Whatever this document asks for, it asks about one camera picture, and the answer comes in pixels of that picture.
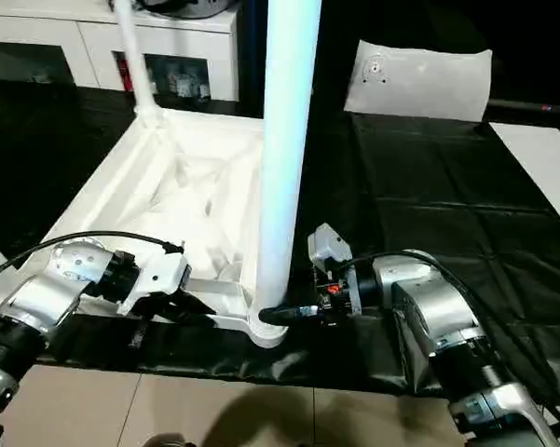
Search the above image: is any black bar red light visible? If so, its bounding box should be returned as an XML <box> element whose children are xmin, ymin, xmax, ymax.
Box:
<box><xmin>486</xmin><ymin>99</ymin><xmax>560</xmax><ymax>115</ymax></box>

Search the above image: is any red bottle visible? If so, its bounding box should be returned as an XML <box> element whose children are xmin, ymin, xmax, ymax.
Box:
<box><xmin>115</xmin><ymin>53</ymin><xmax>132</xmax><ymax>89</ymax></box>

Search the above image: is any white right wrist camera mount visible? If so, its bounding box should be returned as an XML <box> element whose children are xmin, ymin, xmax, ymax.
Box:
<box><xmin>307</xmin><ymin>223</ymin><xmax>363</xmax><ymax>318</ymax></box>

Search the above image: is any white flat board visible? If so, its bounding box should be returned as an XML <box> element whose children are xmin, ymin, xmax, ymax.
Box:
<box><xmin>488</xmin><ymin>121</ymin><xmax>560</xmax><ymax>224</ymax></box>

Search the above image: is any black work mat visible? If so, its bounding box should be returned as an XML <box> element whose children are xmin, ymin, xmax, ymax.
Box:
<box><xmin>0</xmin><ymin>78</ymin><xmax>560</xmax><ymax>400</ymax></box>

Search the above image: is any black tall cabinet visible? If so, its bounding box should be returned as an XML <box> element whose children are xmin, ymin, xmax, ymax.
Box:
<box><xmin>235</xmin><ymin>0</ymin><xmax>362</xmax><ymax>117</ymax></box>

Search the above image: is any white printed jar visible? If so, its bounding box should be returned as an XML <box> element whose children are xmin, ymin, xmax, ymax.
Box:
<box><xmin>167</xmin><ymin>64</ymin><xmax>192</xmax><ymax>97</ymax></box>

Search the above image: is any grey bag black handle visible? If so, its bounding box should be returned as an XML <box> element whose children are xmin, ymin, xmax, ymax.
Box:
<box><xmin>139</xmin><ymin>0</ymin><xmax>237</xmax><ymax>20</ymax></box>

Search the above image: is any white glass-door cabinet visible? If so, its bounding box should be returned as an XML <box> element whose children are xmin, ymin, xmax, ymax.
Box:
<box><xmin>0</xmin><ymin>0</ymin><xmax>241</xmax><ymax>102</ymax></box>

